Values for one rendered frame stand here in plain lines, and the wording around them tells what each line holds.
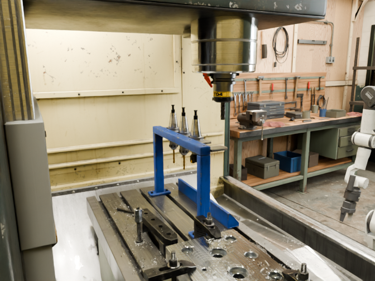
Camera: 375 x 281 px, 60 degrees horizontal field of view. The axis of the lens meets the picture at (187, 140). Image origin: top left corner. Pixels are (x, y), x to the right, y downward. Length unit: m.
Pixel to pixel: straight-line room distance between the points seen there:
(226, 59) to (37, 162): 0.46
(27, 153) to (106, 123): 1.31
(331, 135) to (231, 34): 3.79
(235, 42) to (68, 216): 1.24
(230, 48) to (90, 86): 1.09
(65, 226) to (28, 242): 1.16
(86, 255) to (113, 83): 0.84
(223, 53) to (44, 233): 0.50
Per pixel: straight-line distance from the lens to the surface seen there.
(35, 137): 0.47
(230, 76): 0.80
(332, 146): 4.47
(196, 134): 1.24
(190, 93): 1.90
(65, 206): 1.76
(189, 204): 1.45
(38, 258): 0.53
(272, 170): 3.89
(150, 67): 1.80
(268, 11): 0.75
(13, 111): 0.48
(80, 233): 1.64
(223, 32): 0.75
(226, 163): 2.10
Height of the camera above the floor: 1.48
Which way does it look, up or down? 12 degrees down
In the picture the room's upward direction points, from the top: 1 degrees counter-clockwise
